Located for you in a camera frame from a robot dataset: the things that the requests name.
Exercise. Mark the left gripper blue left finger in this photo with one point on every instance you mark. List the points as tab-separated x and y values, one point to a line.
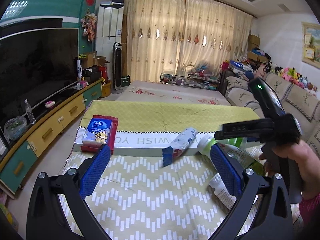
91	170

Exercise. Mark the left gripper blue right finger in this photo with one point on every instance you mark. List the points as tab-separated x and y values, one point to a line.
229	170

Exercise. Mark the pink sleeved forearm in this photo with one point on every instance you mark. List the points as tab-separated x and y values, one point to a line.
307	208

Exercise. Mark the person right hand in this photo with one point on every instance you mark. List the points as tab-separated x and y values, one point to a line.
299	167

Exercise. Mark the green white bottle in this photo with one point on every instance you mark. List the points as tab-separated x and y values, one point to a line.
246	153

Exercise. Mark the beige sofa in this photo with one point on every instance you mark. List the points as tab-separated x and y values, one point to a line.
291	98

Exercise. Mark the blue tissue pack red tray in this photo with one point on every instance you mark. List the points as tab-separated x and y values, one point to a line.
100	130

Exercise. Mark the pile of plush toys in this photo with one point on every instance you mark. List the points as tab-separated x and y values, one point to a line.
288	74

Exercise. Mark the blue white wrapper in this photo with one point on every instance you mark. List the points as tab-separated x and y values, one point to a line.
177	147

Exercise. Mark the patterned table cloth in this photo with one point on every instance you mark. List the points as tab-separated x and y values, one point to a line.
136	197

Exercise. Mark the tv cabinet yellow green drawers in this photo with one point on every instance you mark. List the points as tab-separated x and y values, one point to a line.
24	154

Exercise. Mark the low shelf of books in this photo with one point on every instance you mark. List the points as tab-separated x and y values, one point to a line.
190	81

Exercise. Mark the glass ashtray bowl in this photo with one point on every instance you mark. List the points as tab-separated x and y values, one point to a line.
15	128

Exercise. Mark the framed landscape picture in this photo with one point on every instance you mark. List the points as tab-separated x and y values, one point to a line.
311	44

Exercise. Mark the stacked cardboard boxes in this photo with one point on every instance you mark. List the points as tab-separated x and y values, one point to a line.
254	52

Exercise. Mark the clear water bottle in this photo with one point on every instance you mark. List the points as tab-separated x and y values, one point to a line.
29	112

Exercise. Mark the floral floor mat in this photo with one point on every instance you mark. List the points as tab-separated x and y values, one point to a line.
140	91

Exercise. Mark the large black television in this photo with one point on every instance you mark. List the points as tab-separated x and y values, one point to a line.
34	65

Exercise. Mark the black tower fan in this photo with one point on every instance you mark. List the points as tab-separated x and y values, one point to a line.
117	57

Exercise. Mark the cream curtains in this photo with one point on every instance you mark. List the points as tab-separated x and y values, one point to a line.
177	36

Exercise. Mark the white standing air conditioner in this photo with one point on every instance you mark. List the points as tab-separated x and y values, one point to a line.
109	28

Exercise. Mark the flower wall decoration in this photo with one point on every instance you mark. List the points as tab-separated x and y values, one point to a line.
88	23

